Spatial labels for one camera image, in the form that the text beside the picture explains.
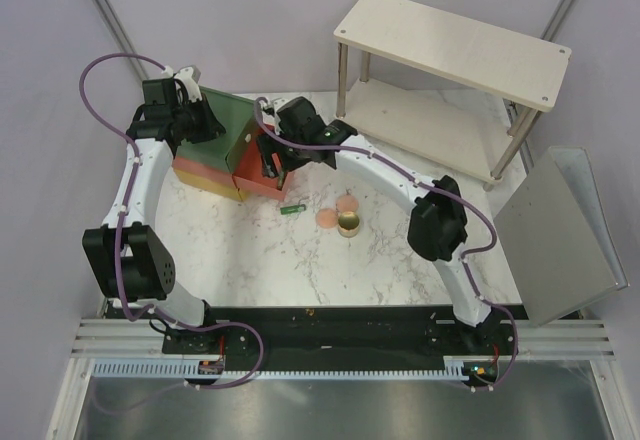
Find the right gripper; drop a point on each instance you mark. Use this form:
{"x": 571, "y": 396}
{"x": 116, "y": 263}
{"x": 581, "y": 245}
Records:
{"x": 268, "y": 144}

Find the green lip balm horizontal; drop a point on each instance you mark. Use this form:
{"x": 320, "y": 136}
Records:
{"x": 292, "y": 209}

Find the three-colour drawer cabinet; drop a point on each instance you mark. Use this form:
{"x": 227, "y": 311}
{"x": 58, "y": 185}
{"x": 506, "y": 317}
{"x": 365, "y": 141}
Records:
{"x": 204, "y": 165}

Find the green top drawer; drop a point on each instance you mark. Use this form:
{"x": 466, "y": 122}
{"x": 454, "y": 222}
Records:
{"x": 244, "y": 130}

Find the orange powder puff back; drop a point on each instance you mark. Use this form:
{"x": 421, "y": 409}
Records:
{"x": 347, "y": 203}

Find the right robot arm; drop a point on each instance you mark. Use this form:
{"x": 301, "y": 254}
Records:
{"x": 295, "y": 135}

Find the aluminium rail frame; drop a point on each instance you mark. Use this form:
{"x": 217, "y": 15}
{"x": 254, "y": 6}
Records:
{"x": 574, "y": 339}

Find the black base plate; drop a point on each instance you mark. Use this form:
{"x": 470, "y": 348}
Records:
{"x": 356, "y": 337}

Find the white cable duct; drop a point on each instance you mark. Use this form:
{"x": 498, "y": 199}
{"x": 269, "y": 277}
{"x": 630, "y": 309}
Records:
{"x": 196, "y": 369}

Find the yellow bottom drawer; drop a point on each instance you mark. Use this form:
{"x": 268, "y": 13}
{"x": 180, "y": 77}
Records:
{"x": 243, "y": 195}

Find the orange powder puff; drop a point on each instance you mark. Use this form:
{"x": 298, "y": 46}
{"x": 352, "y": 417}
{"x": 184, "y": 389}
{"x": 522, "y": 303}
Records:
{"x": 347, "y": 203}
{"x": 326, "y": 218}

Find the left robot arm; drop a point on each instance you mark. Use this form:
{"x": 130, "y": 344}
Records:
{"x": 128, "y": 259}

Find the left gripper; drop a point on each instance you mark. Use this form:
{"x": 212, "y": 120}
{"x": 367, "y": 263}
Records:
{"x": 212, "y": 128}

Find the orange drawer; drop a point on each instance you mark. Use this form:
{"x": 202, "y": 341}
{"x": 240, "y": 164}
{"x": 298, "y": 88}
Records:
{"x": 248, "y": 175}

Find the grey metal box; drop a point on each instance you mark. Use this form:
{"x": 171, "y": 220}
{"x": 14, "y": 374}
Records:
{"x": 556, "y": 240}

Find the orange powder puff front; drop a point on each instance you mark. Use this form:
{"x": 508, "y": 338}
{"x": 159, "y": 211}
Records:
{"x": 326, "y": 218}

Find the white two-tier shelf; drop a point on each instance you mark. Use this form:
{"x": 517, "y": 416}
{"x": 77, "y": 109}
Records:
{"x": 511, "y": 66}

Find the gold round jar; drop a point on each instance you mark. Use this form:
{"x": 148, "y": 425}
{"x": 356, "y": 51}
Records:
{"x": 348, "y": 224}

